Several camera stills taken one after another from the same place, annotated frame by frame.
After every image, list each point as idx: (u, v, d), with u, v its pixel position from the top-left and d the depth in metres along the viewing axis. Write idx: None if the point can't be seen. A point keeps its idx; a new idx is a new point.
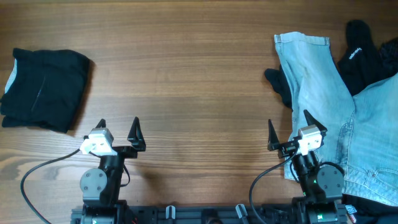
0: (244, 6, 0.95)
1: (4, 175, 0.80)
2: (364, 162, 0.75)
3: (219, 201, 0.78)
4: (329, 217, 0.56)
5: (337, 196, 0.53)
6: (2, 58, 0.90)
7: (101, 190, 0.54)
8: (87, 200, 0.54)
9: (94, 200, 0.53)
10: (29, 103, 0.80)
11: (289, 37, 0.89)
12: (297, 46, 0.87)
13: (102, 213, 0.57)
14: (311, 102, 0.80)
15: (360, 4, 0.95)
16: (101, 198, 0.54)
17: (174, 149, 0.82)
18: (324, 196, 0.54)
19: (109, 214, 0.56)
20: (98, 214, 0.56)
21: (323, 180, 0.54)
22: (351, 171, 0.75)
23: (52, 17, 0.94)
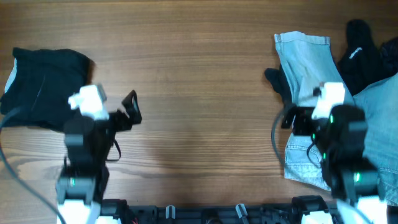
0: (244, 5, 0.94)
1: (3, 175, 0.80)
2: None
3: (219, 201, 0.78)
4: (369, 173, 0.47)
5: (360, 128, 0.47)
6: (2, 58, 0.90)
7: (84, 130, 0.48)
8: (68, 142, 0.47)
9: (75, 141, 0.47)
10: (28, 103, 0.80)
11: (289, 37, 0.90)
12: (298, 47, 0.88)
13: (83, 172, 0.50)
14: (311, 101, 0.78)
15: (360, 2, 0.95)
16: (84, 140, 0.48)
17: (174, 149, 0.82)
18: (347, 132, 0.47)
19: (88, 176, 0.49)
20: (76, 175, 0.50)
21: (341, 117, 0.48)
22: None
23: (51, 16, 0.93)
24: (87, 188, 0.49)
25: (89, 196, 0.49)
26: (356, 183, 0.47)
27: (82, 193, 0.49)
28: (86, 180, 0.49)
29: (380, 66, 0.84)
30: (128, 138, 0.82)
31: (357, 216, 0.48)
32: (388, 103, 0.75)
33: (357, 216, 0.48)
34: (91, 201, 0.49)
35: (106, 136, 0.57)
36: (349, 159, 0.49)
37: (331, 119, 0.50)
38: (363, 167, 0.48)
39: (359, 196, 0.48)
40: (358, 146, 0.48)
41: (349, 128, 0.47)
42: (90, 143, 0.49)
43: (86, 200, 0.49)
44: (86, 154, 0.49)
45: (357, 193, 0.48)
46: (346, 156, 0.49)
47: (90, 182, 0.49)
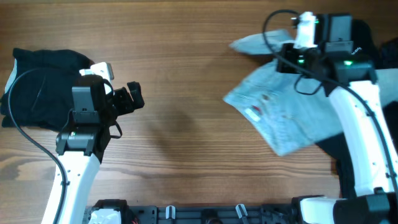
0: (244, 5, 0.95)
1: (3, 175, 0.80)
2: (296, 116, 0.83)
3: (219, 202, 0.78)
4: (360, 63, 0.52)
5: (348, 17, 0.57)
6: (2, 58, 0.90)
7: (92, 84, 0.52)
8: (74, 94, 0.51)
9: (83, 91, 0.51)
10: (29, 104, 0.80)
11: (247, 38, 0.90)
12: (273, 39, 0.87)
13: (85, 127, 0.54)
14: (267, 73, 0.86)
15: (360, 4, 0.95)
16: (91, 93, 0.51)
17: (174, 149, 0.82)
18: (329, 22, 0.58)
19: (89, 132, 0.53)
20: (78, 131, 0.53)
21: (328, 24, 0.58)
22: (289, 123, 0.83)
23: (52, 17, 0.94)
24: (87, 140, 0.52)
25: (88, 148, 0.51)
26: (346, 68, 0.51)
27: (83, 144, 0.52)
28: (87, 134, 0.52)
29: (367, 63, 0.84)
30: (128, 139, 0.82)
31: (351, 99, 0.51)
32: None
33: (350, 99, 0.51)
34: (91, 151, 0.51)
35: (111, 110, 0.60)
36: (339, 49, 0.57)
37: (315, 21, 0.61)
38: (348, 53, 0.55)
39: (351, 81, 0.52)
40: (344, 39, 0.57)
41: (334, 19, 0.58)
42: (97, 99, 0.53)
43: (86, 149, 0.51)
44: (92, 108, 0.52)
45: (349, 78, 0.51)
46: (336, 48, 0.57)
47: (90, 135, 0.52)
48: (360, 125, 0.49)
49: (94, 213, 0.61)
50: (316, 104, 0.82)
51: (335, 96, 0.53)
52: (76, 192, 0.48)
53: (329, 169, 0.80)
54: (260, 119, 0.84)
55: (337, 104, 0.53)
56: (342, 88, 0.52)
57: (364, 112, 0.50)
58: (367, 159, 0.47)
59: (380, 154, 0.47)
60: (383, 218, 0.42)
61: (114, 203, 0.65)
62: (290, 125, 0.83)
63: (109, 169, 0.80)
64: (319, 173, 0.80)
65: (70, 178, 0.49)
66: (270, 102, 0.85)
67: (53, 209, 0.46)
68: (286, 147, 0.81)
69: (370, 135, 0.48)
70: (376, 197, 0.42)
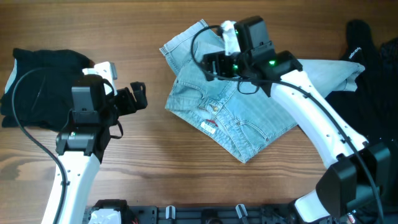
0: (243, 5, 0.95)
1: (3, 175, 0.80)
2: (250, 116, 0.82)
3: (219, 202, 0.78)
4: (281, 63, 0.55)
5: (254, 26, 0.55)
6: (2, 58, 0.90)
7: (91, 84, 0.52)
8: (74, 94, 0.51)
9: (82, 91, 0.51)
10: (30, 103, 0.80)
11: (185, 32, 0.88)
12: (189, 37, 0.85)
13: (85, 127, 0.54)
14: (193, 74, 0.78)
15: (360, 3, 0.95)
16: (91, 93, 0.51)
17: (173, 149, 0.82)
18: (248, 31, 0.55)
19: (90, 132, 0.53)
20: (78, 131, 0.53)
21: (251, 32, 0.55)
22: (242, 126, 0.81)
23: (52, 17, 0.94)
24: (87, 140, 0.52)
25: (87, 148, 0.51)
26: (272, 68, 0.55)
27: (83, 143, 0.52)
28: (87, 134, 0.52)
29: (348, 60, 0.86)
30: (128, 139, 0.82)
31: (285, 89, 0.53)
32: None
33: (285, 89, 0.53)
34: (91, 151, 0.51)
35: (112, 109, 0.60)
36: (264, 52, 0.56)
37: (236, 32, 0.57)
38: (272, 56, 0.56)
39: (280, 76, 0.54)
40: (265, 42, 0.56)
41: (250, 28, 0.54)
42: (97, 99, 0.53)
43: (87, 149, 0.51)
44: (92, 107, 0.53)
45: (278, 74, 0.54)
46: (261, 53, 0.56)
47: (90, 135, 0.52)
48: (304, 107, 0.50)
49: (94, 213, 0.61)
50: (263, 104, 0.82)
51: (274, 92, 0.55)
52: (75, 193, 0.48)
53: None
54: (216, 130, 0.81)
55: (281, 99, 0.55)
56: (275, 83, 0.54)
57: (301, 94, 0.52)
58: (320, 134, 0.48)
59: (328, 124, 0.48)
60: (353, 182, 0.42)
61: (114, 202, 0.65)
62: (245, 129, 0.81)
63: (109, 169, 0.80)
64: (318, 173, 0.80)
65: (69, 178, 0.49)
66: (218, 111, 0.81)
67: (54, 209, 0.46)
68: (247, 153, 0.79)
69: (316, 114, 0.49)
70: (339, 166, 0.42)
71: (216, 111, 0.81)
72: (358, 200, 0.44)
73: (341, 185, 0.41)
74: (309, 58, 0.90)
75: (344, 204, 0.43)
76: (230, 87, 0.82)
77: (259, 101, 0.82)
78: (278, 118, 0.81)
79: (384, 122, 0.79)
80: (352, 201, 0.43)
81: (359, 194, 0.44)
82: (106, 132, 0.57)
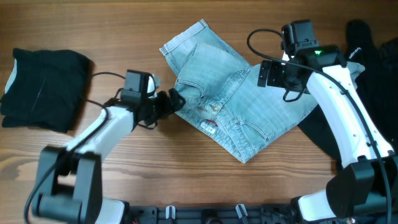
0: (244, 5, 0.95)
1: (3, 175, 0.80)
2: (250, 116, 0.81)
3: (219, 202, 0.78)
4: (328, 53, 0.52)
5: (305, 23, 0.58)
6: (2, 58, 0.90)
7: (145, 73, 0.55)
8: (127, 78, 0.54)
9: (136, 77, 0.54)
10: (29, 103, 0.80)
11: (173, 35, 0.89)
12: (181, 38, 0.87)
13: (126, 102, 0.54)
14: (194, 72, 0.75)
15: (360, 3, 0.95)
16: (142, 79, 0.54)
17: (174, 149, 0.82)
18: (293, 27, 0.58)
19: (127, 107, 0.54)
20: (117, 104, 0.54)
21: (300, 28, 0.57)
22: (243, 126, 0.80)
23: (52, 17, 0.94)
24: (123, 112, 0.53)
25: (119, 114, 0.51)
26: (317, 58, 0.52)
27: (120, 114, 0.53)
28: (127, 106, 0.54)
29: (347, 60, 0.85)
30: (128, 139, 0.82)
31: (324, 81, 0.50)
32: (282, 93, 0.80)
33: (324, 81, 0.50)
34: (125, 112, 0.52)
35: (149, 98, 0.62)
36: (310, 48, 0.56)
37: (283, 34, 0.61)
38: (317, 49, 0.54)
39: (323, 67, 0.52)
40: (311, 39, 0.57)
41: (295, 25, 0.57)
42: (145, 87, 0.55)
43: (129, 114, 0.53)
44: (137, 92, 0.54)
45: (321, 65, 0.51)
46: (305, 47, 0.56)
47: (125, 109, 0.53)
48: (338, 103, 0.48)
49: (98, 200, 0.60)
50: (263, 104, 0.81)
51: (312, 82, 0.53)
52: (112, 125, 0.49)
53: (329, 168, 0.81)
54: (216, 130, 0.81)
55: (315, 89, 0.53)
56: (316, 73, 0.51)
57: (338, 90, 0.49)
58: (347, 132, 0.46)
59: (358, 125, 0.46)
60: (369, 185, 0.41)
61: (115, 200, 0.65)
62: (245, 129, 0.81)
63: (109, 169, 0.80)
64: (319, 173, 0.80)
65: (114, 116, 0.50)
66: (218, 111, 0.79)
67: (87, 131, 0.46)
68: (247, 152, 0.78)
69: (347, 111, 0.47)
70: (360, 165, 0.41)
71: (216, 111, 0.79)
72: (366, 205, 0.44)
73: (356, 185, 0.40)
74: None
75: (352, 205, 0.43)
76: (229, 88, 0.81)
77: (259, 101, 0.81)
78: (277, 118, 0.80)
79: (384, 122, 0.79)
80: (361, 205, 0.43)
81: (369, 200, 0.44)
82: (139, 113, 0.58)
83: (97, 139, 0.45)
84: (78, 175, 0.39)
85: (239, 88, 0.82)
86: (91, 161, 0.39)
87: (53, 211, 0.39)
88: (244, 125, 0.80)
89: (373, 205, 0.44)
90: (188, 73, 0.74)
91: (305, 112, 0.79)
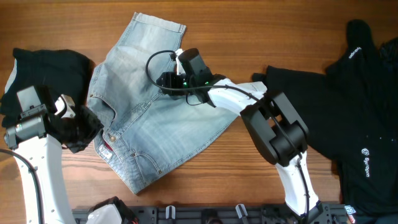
0: (243, 5, 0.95)
1: (3, 175, 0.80)
2: (155, 146, 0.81)
3: (219, 201, 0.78)
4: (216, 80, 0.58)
5: (197, 56, 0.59)
6: (2, 58, 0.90)
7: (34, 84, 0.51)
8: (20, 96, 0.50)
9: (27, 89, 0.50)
10: None
11: (148, 18, 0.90)
12: (141, 41, 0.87)
13: (28, 116, 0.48)
14: (94, 85, 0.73)
15: (360, 3, 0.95)
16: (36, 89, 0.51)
17: None
18: (188, 61, 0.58)
19: (35, 117, 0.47)
20: (23, 119, 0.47)
21: (195, 65, 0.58)
22: (173, 157, 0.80)
23: (52, 17, 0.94)
24: (35, 123, 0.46)
25: (41, 129, 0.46)
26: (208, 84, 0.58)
27: (31, 128, 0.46)
28: (35, 117, 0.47)
29: (346, 60, 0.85)
30: None
31: (216, 91, 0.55)
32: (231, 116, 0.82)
33: (214, 91, 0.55)
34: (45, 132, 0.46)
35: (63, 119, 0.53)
36: (203, 78, 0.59)
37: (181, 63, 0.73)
38: (209, 78, 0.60)
39: (211, 89, 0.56)
40: (204, 69, 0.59)
41: (189, 61, 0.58)
42: (44, 98, 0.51)
43: (39, 130, 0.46)
44: (39, 102, 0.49)
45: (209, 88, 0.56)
46: (201, 79, 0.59)
47: (38, 118, 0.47)
48: (224, 95, 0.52)
49: (89, 214, 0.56)
50: (161, 135, 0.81)
51: (215, 100, 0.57)
52: (47, 177, 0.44)
53: (329, 169, 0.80)
54: (112, 155, 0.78)
55: (217, 100, 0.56)
56: (211, 89, 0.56)
57: (222, 88, 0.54)
58: (234, 102, 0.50)
59: (236, 96, 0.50)
60: (266, 125, 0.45)
61: (104, 201, 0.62)
62: (139, 160, 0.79)
63: (109, 169, 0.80)
64: (319, 173, 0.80)
65: (36, 163, 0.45)
66: (115, 141, 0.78)
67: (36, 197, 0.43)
68: (135, 183, 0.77)
69: (231, 93, 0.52)
70: (249, 109, 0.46)
71: (114, 142, 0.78)
72: (285, 144, 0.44)
73: (254, 124, 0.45)
74: (308, 58, 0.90)
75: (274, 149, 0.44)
76: (128, 120, 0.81)
77: (157, 133, 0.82)
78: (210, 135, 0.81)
79: (383, 122, 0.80)
80: (278, 142, 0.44)
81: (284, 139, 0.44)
82: (53, 129, 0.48)
83: (53, 210, 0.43)
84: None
85: (144, 122, 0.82)
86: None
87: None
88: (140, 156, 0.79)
89: (293, 137, 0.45)
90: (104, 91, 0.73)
91: (226, 126, 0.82)
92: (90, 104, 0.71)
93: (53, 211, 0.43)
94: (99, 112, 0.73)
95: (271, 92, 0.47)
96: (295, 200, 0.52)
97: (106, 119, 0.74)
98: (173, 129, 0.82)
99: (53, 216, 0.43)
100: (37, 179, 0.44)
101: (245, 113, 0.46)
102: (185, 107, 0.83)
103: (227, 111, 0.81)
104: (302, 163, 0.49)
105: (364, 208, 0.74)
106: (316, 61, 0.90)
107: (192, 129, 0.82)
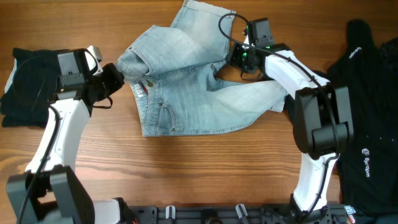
0: (243, 5, 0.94)
1: (3, 175, 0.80)
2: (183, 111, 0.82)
3: (219, 201, 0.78)
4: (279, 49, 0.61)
5: (265, 22, 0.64)
6: (2, 58, 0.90)
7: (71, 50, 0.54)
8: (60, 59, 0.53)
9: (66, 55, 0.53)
10: (29, 103, 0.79)
11: (197, 4, 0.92)
12: (193, 23, 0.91)
13: (68, 85, 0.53)
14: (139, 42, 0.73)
15: (360, 2, 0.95)
16: (74, 56, 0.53)
17: (174, 149, 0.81)
18: (254, 25, 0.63)
19: (73, 89, 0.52)
20: (65, 88, 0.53)
21: (262, 32, 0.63)
22: (190, 126, 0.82)
23: (51, 16, 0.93)
24: (72, 94, 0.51)
25: (74, 95, 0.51)
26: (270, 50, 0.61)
27: (68, 98, 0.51)
28: (73, 89, 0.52)
29: (346, 60, 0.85)
30: (126, 138, 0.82)
31: (274, 58, 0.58)
32: (259, 109, 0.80)
33: (273, 59, 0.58)
34: (79, 98, 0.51)
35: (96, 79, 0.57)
36: (265, 44, 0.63)
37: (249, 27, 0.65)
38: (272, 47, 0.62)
39: (270, 56, 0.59)
40: (267, 35, 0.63)
41: (256, 24, 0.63)
42: (81, 63, 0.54)
43: (74, 96, 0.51)
44: (77, 70, 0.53)
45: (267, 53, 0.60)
46: (262, 45, 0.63)
47: (76, 91, 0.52)
48: (284, 68, 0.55)
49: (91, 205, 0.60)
50: (192, 103, 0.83)
51: (269, 66, 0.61)
52: (67, 126, 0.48)
53: None
54: (144, 96, 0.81)
55: (272, 69, 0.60)
56: (268, 56, 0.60)
57: (284, 60, 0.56)
58: (293, 78, 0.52)
59: (298, 74, 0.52)
60: (316, 116, 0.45)
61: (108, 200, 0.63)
62: (163, 112, 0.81)
63: (109, 169, 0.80)
64: None
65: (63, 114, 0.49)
66: (153, 88, 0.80)
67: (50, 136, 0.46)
68: (149, 130, 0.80)
69: (290, 66, 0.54)
70: (307, 93, 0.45)
71: (151, 88, 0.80)
72: (326, 137, 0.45)
73: (306, 110, 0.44)
74: (308, 58, 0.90)
75: (314, 141, 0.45)
76: (172, 76, 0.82)
77: (190, 99, 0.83)
78: (231, 122, 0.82)
79: (384, 122, 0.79)
80: (321, 133, 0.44)
81: (325, 133, 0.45)
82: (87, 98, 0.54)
83: (59, 149, 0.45)
84: (56, 195, 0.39)
85: (182, 86, 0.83)
86: (63, 174, 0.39)
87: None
88: (165, 109, 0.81)
89: (337, 134, 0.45)
90: (146, 50, 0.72)
91: (251, 122, 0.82)
92: (124, 54, 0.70)
93: (60, 149, 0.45)
94: (128, 65, 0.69)
95: (334, 83, 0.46)
96: (306, 195, 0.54)
97: (133, 71, 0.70)
98: (205, 105, 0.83)
99: (57, 154, 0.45)
100: (59, 126, 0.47)
101: (302, 93, 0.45)
102: (229, 89, 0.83)
103: (257, 101, 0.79)
104: (330, 165, 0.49)
105: (364, 208, 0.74)
106: (316, 61, 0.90)
107: (224, 110, 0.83)
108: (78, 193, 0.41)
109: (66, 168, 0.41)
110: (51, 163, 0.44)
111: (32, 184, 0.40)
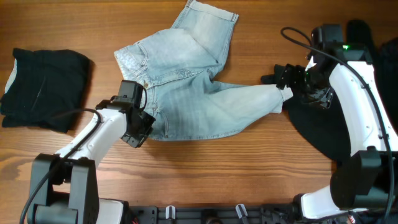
0: (242, 5, 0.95)
1: (4, 175, 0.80)
2: (176, 115, 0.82)
3: (219, 201, 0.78)
4: (354, 53, 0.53)
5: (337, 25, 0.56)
6: (2, 58, 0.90)
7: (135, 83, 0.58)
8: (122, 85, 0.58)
9: (129, 83, 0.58)
10: (29, 103, 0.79)
11: (201, 6, 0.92)
12: (196, 25, 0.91)
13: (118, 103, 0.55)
14: (146, 41, 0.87)
15: (360, 3, 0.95)
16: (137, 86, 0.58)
17: (175, 149, 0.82)
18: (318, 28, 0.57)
19: (119, 106, 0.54)
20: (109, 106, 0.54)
21: (331, 35, 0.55)
22: (183, 130, 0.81)
23: (51, 17, 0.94)
24: (114, 112, 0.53)
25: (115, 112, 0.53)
26: (344, 51, 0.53)
27: (112, 111, 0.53)
28: (119, 106, 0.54)
29: None
30: None
31: (347, 73, 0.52)
32: (256, 114, 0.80)
33: (347, 74, 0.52)
34: (124, 111, 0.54)
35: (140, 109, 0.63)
36: (337, 45, 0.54)
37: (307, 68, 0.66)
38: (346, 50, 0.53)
39: (347, 61, 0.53)
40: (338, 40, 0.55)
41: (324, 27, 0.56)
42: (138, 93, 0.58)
43: (120, 111, 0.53)
44: (131, 96, 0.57)
45: (346, 58, 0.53)
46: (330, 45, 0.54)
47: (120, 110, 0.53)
48: (356, 96, 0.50)
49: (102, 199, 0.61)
50: (186, 107, 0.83)
51: (336, 76, 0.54)
52: (104, 129, 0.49)
53: (329, 169, 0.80)
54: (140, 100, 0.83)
55: (336, 83, 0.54)
56: (341, 66, 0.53)
57: (359, 84, 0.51)
58: (361, 122, 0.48)
59: (371, 119, 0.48)
60: (373, 176, 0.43)
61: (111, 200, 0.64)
62: (157, 116, 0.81)
63: (109, 169, 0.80)
64: (319, 173, 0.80)
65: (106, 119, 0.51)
66: (148, 89, 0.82)
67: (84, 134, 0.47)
68: None
69: (363, 102, 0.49)
70: (374, 152, 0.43)
71: (147, 89, 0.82)
72: (375, 198, 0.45)
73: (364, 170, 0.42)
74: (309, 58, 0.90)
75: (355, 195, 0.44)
76: (167, 76, 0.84)
77: (184, 104, 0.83)
78: (226, 127, 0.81)
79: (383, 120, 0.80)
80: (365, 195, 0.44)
81: (371, 193, 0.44)
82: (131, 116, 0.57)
83: (90, 145, 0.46)
84: (71, 186, 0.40)
85: (178, 89, 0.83)
86: (84, 168, 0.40)
87: (49, 220, 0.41)
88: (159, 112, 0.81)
89: (375, 197, 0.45)
90: (150, 46, 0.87)
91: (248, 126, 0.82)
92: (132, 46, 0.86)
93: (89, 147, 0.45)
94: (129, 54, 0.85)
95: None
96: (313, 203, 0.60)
97: (129, 61, 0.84)
98: (201, 109, 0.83)
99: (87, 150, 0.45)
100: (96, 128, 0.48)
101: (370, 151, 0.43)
102: (228, 93, 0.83)
103: (255, 107, 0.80)
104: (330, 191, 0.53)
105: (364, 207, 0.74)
106: None
107: (219, 114, 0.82)
108: (91, 193, 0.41)
109: (90, 162, 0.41)
110: (78, 155, 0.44)
111: (54, 168, 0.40)
